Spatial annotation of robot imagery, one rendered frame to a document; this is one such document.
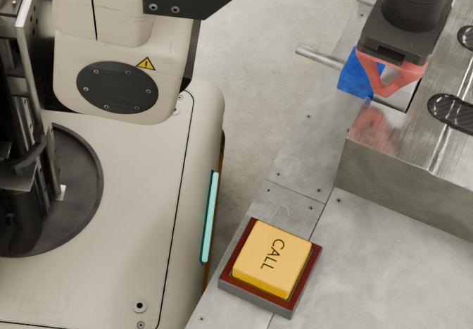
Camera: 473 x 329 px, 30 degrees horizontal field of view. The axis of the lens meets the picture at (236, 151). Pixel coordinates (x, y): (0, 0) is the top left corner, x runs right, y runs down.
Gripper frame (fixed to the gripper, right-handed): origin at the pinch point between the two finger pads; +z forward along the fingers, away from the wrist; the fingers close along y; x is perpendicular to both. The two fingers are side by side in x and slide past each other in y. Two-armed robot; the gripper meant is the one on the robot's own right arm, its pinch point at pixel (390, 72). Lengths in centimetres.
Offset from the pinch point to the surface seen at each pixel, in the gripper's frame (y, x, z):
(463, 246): -9.1, -13.7, 11.0
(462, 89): 3.2, -7.5, 2.1
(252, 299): -24.9, 3.6, 10.1
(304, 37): 82, 30, 91
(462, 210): -8.4, -11.9, 6.1
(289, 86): 66, 28, 91
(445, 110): 0.0, -6.6, 2.5
